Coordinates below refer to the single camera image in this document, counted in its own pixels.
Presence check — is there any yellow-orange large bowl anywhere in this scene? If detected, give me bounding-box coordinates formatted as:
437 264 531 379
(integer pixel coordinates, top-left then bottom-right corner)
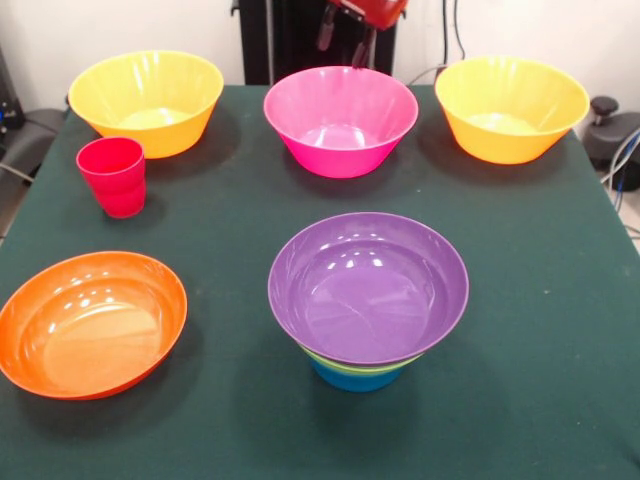
67 49 225 160
434 54 591 165

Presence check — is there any orange shallow bowl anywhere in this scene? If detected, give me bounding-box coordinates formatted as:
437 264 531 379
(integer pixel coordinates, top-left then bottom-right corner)
0 250 189 401

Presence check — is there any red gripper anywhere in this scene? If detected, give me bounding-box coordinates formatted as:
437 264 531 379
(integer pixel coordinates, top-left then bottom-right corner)
316 0 410 71

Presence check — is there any large green bowl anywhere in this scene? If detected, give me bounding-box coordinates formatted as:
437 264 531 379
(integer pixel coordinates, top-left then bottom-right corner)
298 340 426 375

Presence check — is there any grey office chair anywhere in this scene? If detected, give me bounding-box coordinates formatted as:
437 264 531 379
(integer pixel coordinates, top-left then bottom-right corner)
0 108 69 182

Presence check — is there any pink large bowl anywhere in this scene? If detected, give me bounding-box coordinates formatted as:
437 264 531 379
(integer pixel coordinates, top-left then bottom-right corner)
263 65 420 180

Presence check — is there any black computer equipment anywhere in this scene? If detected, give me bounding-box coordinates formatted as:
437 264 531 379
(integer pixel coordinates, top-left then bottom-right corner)
0 47 25 134

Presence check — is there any grey cable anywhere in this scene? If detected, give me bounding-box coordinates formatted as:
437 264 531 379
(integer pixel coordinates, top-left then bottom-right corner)
601 128 640 185

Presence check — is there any dark green tablecloth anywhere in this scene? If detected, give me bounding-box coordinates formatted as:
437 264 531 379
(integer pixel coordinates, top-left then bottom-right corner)
0 84 640 480

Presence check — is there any blue bowl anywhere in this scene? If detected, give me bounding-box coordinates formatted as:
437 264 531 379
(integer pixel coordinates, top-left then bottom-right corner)
309 357 405 394

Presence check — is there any purple bowl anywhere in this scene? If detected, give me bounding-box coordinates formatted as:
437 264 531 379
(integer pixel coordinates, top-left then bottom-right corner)
267 211 470 366

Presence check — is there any red cup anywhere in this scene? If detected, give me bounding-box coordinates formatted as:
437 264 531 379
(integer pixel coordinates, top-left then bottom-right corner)
75 136 147 220

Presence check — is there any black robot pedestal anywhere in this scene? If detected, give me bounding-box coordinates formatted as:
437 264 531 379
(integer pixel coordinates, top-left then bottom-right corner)
230 0 407 86

